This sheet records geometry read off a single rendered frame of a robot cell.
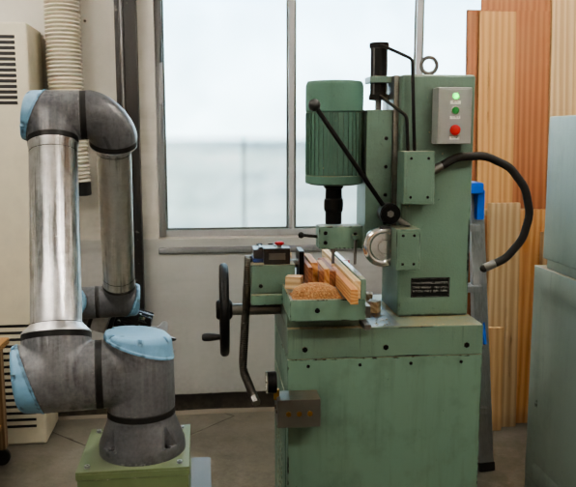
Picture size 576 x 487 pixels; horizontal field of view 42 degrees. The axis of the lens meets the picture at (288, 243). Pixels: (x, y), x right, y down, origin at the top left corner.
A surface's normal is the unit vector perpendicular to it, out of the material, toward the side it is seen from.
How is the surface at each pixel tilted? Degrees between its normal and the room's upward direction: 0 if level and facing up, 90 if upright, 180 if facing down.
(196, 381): 90
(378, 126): 90
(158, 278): 90
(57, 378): 73
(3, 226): 90
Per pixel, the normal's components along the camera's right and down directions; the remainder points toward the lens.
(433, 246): 0.10, 0.15
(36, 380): 0.22, -0.16
